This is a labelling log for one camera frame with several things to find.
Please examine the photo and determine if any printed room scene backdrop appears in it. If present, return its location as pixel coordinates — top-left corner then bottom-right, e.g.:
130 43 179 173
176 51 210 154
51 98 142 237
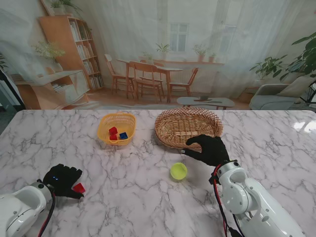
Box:
0 0 316 111

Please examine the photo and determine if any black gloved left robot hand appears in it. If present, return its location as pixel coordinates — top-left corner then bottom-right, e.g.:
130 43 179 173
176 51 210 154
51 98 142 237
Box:
42 163 85 200

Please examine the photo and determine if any red black right arm cable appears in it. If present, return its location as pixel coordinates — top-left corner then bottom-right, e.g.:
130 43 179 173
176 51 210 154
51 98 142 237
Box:
209 164 245 237

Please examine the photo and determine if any yellow-green tennis ball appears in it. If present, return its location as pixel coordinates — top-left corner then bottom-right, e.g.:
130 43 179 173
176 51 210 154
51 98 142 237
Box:
170 162 188 182

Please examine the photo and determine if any red black left arm cable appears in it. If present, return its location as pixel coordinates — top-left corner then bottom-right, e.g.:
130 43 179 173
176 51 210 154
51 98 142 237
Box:
38 192 56 237

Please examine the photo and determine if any red black arm cable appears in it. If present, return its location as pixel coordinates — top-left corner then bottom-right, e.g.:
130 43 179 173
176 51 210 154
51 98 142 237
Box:
38 192 56 237
209 164 245 237

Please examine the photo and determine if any oval woven wicker basket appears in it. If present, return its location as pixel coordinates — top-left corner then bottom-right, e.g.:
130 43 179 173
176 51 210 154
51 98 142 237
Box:
154 106 225 150

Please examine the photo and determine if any black backdrop stand pole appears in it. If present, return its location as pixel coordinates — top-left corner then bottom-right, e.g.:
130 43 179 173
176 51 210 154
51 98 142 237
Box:
0 66 27 111

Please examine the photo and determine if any black tripod stand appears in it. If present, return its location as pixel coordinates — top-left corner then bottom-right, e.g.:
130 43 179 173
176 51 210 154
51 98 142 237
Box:
300 81 316 107

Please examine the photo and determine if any yellow plastic mesh basket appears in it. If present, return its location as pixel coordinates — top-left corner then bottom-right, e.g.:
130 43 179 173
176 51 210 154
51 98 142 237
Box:
97 112 137 146

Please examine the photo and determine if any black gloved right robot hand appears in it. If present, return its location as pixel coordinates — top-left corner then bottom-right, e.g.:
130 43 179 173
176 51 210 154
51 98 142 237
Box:
181 134 230 167

